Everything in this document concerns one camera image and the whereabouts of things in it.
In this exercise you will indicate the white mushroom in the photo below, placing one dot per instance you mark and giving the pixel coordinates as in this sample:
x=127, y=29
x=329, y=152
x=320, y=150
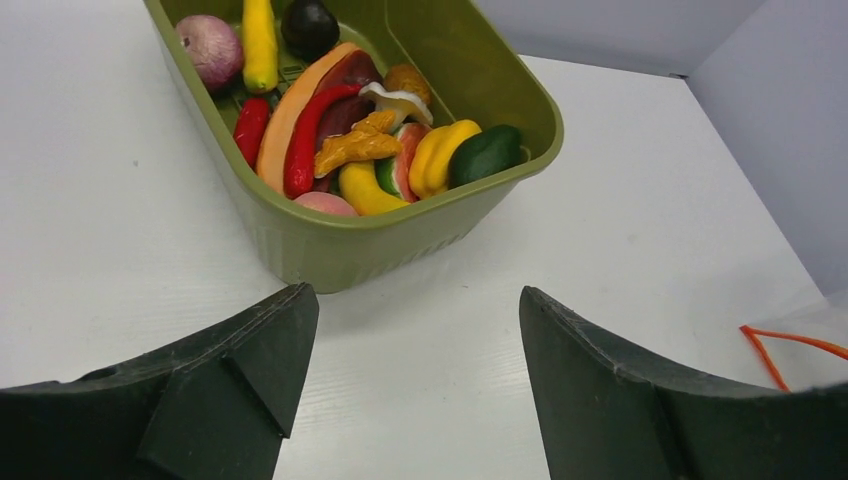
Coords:
x=402, y=103

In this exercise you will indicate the olive green plastic basket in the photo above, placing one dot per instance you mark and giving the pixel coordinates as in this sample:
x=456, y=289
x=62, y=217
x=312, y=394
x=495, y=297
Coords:
x=473, y=74

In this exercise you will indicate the yellow bell pepper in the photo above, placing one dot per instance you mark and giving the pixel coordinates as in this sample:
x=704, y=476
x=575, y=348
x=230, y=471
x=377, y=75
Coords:
x=428, y=174

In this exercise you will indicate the long red chili pepper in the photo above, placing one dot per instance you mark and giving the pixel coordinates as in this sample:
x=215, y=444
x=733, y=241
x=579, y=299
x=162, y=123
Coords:
x=298, y=175

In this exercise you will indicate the yellow banana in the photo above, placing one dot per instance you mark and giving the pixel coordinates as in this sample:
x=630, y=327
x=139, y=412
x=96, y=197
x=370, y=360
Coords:
x=359, y=187

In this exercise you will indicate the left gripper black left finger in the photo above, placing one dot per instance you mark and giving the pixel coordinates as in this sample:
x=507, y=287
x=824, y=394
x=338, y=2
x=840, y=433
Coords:
x=216, y=404

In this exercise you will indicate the dark green avocado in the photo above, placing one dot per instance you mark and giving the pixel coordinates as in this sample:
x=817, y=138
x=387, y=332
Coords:
x=484, y=154

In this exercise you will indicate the short red chili pepper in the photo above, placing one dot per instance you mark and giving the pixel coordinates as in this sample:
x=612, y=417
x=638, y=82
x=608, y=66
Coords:
x=250, y=128

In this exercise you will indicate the clear zip bag orange zipper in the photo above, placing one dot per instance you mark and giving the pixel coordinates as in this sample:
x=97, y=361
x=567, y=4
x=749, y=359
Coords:
x=805, y=348

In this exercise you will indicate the pink peach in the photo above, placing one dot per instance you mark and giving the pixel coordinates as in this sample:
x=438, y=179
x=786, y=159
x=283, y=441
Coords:
x=326, y=203

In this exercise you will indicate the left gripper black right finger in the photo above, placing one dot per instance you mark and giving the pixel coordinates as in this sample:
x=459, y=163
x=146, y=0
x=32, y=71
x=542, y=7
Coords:
x=611, y=409

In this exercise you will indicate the dark purple plum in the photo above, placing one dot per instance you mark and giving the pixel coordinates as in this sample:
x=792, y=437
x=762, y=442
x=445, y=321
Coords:
x=309, y=29

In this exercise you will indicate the watermelon slice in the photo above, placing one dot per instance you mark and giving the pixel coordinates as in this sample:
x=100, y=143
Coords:
x=392, y=173

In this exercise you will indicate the long yellow chili pepper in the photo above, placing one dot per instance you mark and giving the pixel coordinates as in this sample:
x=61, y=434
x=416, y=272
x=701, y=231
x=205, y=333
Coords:
x=260, y=46

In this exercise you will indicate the brown kiwi fruit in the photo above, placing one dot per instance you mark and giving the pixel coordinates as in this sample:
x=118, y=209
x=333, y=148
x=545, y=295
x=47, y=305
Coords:
x=406, y=77

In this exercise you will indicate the orange fried chicken piece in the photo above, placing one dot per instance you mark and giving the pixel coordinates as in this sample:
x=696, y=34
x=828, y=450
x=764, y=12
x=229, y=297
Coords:
x=368, y=139

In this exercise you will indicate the purple red onion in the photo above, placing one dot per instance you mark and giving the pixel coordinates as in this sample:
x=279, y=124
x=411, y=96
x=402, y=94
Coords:
x=214, y=48

